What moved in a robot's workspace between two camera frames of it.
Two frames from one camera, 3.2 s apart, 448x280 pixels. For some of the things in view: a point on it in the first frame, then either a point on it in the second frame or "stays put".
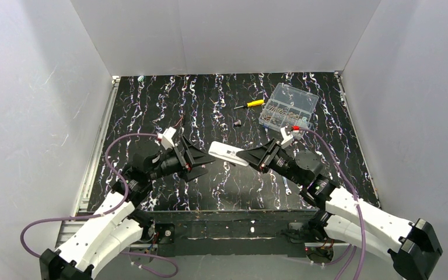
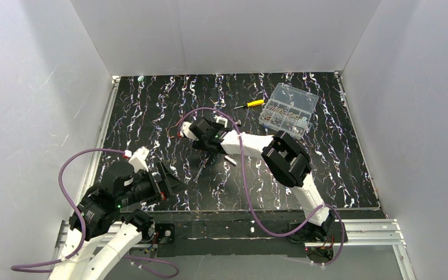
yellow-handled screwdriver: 252,104 stays put
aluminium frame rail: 65,229 stays put
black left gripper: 185,158 to 160,183
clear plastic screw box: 289,107 stays put
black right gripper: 269,154 to 199,133
